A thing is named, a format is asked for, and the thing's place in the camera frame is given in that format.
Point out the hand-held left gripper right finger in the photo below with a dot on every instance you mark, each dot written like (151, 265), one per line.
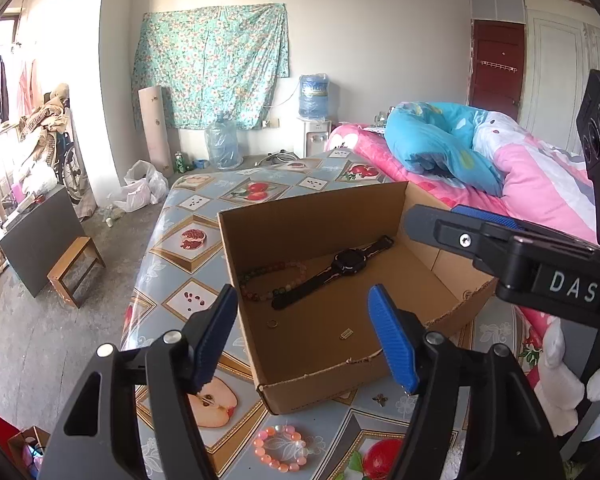
(392, 340)

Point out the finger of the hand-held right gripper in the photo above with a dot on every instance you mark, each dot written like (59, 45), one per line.
(490, 216)
(450, 232)

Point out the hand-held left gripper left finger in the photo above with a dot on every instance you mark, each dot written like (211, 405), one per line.
(212, 340)

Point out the black wrist watch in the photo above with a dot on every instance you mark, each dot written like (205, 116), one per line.
(350, 258)

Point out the brown cardboard box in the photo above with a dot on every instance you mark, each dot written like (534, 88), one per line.
(305, 375)

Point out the small gold butterfly charm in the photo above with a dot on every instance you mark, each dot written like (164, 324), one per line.
(380, 399)

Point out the pale pink white quilt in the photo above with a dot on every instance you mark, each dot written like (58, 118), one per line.
(540, 175)

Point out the fruit print tablecloth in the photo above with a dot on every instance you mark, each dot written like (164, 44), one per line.
(180, 280)

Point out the blue cartoon quilt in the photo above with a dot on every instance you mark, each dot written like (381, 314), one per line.
(430, 135)

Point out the white fluffy cloth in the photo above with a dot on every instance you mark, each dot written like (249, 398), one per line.
(555, 385)

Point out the dark red door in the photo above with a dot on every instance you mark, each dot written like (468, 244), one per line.
(495, 90)

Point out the white wardrobe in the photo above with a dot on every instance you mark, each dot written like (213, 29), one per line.
(555, 70)

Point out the small wooden stool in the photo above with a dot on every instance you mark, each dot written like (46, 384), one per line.
(75, 252)

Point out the white water dispenser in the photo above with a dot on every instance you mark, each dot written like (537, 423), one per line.
(314, 137)

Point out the white plastic bags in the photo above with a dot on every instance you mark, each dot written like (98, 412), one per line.
(140, 187)

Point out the green drink can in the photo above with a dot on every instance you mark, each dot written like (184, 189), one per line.
(179, 162)

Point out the empty clear water bottle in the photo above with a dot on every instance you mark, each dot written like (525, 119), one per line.
(223, 142)

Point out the dark grey board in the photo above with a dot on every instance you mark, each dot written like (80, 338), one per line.
(40, 240)

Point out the grey vent panel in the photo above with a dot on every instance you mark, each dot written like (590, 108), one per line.
(497, 4)

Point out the small open cardboard box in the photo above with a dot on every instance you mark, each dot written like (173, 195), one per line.
(22, 442)

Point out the beige rolled board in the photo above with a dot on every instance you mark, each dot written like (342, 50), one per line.
(155, 130)

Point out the pile of clothes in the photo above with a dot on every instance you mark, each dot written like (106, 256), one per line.
(40, 125)

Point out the white wall hook rack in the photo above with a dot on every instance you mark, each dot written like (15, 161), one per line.
(500, 65)

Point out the green floral wall cloth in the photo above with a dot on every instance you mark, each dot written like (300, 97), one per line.
(205, 60)

